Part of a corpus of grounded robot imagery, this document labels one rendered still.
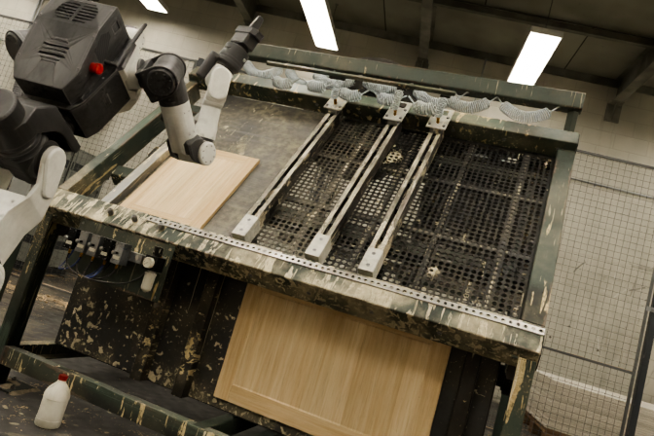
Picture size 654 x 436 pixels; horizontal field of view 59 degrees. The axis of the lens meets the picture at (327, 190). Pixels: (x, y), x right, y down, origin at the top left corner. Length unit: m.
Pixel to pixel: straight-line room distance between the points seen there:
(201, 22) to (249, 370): 6.88
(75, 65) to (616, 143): 7.19
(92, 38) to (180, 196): 1.20
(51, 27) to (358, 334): 1.55
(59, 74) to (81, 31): 0.14
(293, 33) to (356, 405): 6.64
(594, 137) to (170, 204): 6.28
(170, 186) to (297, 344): 0.96
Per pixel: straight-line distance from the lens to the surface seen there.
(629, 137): 8.23
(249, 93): 3.43
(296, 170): 2.73
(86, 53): 1.71
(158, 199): 2.78
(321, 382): 2.46
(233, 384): 2.60
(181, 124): 1.84
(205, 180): 2.82
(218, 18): 8.84
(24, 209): 1.70
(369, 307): 2.16
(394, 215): 2.50
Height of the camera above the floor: 0.86
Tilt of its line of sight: 8 degrees up
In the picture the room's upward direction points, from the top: 16 degrees clockwise
